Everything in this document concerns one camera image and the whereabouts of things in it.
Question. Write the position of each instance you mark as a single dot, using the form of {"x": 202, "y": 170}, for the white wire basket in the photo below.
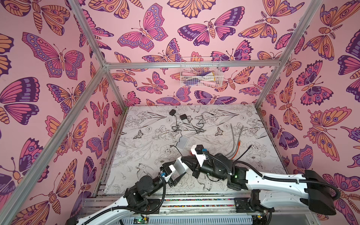
{"x": 201, "y": 72}

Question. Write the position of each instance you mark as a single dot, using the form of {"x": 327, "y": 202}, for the black power adapter left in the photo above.
{"x": 172, "y": 112}

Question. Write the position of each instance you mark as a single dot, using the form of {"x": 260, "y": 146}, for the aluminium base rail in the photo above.
{"x": 191, "y": 210}

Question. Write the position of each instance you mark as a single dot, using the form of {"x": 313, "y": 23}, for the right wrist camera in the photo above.
{"x": 198, "y": 151}

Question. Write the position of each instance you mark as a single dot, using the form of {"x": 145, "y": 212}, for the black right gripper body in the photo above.
{"x": 195, "y": 164}

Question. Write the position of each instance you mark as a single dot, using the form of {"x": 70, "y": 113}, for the black power adapter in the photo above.
{"x": 183, "y": 117}
{"x": 172, "y": 112}

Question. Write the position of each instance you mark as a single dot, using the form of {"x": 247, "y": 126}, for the black power adapter right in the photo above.
{"x": 183, "y": 117}

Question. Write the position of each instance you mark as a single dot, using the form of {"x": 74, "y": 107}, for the white network switch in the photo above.
{"x": 180, "y": 167}
{"x": 182, "y": 143}

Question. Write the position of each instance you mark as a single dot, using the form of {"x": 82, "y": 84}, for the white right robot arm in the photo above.
{"x": 308, "y": 189}

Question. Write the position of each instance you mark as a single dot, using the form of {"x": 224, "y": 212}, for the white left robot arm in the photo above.
{"x": 144, "y": 198}

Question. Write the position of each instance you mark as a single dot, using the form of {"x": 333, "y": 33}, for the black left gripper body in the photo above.
{"x": 169, "y": 183}

